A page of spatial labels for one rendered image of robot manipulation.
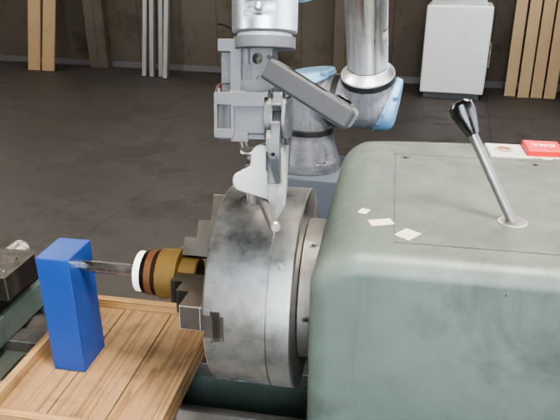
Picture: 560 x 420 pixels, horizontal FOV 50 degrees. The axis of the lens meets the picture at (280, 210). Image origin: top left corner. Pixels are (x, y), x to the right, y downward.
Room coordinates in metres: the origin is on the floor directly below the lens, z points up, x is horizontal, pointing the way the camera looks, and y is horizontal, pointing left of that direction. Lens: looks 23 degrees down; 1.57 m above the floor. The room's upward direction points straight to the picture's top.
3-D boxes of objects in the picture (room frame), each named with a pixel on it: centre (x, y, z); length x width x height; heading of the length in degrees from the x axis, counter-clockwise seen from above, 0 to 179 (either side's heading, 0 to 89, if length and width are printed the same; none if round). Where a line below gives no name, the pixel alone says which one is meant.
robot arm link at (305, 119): (1.36, -0.07, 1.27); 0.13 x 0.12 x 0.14; 71
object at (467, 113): (0.74, -0.23, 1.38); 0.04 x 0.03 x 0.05; 80
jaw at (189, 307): (0.77, 0.12, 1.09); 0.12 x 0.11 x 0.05; 170
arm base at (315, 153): (1.37, -0.07, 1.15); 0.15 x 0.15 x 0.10
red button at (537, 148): (0.99, -0.45, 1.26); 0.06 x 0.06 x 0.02; 80
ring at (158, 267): (0.87, 0.18, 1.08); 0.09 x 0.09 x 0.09; 80
